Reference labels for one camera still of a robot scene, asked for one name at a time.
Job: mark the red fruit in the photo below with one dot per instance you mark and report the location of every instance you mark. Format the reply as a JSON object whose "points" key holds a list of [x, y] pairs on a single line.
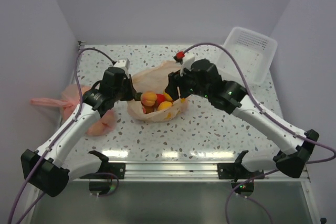
{"points": [[159, 99]]}

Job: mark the orange plastic bag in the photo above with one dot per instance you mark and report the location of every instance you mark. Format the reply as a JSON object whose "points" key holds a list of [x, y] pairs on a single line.
{"points": [[156, 80]]}

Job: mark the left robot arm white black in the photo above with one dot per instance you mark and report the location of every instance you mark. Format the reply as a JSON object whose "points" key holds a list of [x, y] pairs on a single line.
{"points": [[43, 167]]}

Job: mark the peach fruit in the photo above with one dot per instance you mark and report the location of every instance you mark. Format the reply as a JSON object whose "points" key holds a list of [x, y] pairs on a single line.
{"points": [[148, 98]]}

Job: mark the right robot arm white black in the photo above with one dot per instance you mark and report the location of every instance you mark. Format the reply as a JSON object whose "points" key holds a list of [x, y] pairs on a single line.
{"points": [[296, 145]]}

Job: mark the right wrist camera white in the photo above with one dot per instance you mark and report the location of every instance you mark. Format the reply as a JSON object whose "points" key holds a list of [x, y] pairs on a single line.
{"points": [[186, 60]]}

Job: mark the white plastic basket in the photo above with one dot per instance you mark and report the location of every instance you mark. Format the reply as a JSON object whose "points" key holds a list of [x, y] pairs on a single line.
{"points": [[253, 52]]}

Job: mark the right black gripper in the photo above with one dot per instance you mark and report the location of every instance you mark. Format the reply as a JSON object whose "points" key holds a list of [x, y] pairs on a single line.
{"points": [[172, 88]]}

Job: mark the yellow fruit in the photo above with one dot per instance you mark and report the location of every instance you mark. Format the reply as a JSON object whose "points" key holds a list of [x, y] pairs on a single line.
{"points": [[167, 97]]}

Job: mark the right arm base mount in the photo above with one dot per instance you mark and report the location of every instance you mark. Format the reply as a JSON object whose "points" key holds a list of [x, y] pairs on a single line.
{"points": [[235, 171]]}

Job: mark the aluminium rail front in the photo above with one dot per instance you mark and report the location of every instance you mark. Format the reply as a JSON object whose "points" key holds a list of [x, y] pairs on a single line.
{"points": [[174, 170]]}

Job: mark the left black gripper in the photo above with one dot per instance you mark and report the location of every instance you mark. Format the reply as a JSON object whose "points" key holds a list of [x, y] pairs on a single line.
{"points": [[132, 91]]}

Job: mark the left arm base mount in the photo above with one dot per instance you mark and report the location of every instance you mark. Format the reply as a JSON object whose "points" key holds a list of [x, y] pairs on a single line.
{"points": [[111, 172]]}

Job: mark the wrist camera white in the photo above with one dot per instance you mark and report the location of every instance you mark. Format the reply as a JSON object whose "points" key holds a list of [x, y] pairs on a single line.
{"points": [[124, 64], [186, 60]]}

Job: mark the brown kiwi fruit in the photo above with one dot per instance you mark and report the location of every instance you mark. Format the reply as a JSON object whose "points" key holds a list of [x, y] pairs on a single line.
{"points": [[148, 109]]}

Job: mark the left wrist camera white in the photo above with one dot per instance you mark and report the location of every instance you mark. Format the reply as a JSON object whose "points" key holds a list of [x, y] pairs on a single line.
{"points": [[124, 64]]}

